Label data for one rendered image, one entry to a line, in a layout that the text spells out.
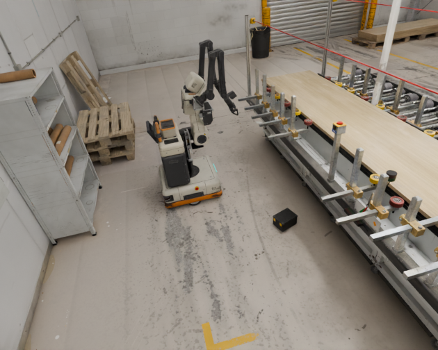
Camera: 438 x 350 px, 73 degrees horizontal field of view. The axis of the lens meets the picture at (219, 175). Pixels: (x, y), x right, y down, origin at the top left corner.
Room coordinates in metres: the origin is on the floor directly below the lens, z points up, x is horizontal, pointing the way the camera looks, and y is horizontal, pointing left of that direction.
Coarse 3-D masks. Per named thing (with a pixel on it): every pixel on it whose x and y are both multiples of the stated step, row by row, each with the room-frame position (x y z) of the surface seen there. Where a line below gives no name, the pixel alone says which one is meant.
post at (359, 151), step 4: (360, 148) 1.64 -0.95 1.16; (356, 152) 1.65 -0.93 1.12; (360, 152) 1.62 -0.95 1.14; (356, 156) 1.64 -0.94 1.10; (360, 156) 1.62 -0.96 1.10; (356, 160) 1.63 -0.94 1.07; (360, 160) 1.63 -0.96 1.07; (356, 164) 1.63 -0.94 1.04; (360, 164) 1.63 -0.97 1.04; (352, 168) 1.65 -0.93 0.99; (356, 168) 1.62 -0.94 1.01; (352, 172) 1.64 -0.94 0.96; (356, 172) 1.62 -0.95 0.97; (352, 176) 1.64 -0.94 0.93; (356, 176) 1.63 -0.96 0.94; (352, 180) 1.63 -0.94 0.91; (356, 180) 1.63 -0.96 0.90; (352, 184) 1.62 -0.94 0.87; (356, 184) 1.63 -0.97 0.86; (348, 196) 1.64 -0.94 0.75; (352, 196) 1.63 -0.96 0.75
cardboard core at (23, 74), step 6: (6, 72) 2.80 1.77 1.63; (12, 72) 2.80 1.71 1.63; (18, 72) 2.79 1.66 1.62; (24, 72) 2.80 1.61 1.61; (30, 72) 2.80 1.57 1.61; (0, 78) 2.75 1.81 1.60; (6, 78) 2.76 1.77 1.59; (12, 78) 2.77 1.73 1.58; (18, 78) 2.78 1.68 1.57; (24, 78) 2.80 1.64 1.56
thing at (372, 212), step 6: (372, 210) 1.35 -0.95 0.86; (390, 210) 1.35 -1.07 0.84; (348, 216) 1.33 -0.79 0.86; (354, 216) 1.32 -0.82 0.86; (360, 216) 1.32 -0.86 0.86; (366, 216) 1.32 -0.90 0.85; (372, 216) 1.33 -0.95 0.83; (336, 222) 1.30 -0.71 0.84; (342, 222) 1.29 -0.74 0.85; (348, 222) 1.30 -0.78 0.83
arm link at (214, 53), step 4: (208, 52) 2.78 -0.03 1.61; (212, 52) 2.73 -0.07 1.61; (216, 52) 2.72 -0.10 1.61; (212, 56) 2.71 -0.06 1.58; (216, 56) 2.72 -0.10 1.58; (212, 60) 2.72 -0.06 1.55; (212, 64) 2.72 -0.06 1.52; (208, 68) 2.75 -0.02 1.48; (212, 68) 2.72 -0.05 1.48; (208, 72) 2.74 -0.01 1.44; (212, 72) 2.72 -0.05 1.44; (208, 76) 2.73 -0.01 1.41; (212, 76) 2.72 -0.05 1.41; (208, 80) 2.72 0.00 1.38; (212, 80) 2.72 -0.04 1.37; (208, 84) 2.72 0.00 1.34; (212, 84) 2.72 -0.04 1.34; (208, 88) 2.71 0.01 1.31; (212, 88) 2.71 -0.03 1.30; (208, 92) 2.70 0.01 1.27; (212, 92) 2.70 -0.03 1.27; (208, 96) 2.69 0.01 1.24; (212, 96) 2.70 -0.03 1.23
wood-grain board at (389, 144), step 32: (288, 96) 3.29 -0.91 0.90; (320, 96) 3.18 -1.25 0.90; (352, 96) 3.08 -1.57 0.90; (320, 128) 2.46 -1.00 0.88; (352, 128) 2.36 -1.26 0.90; (384, 128) 2.29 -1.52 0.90; (416, 128) 2.23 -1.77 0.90; (384, 160) 1.82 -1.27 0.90; (416, 160) 1.77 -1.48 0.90; (416, 192) 1.43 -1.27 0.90
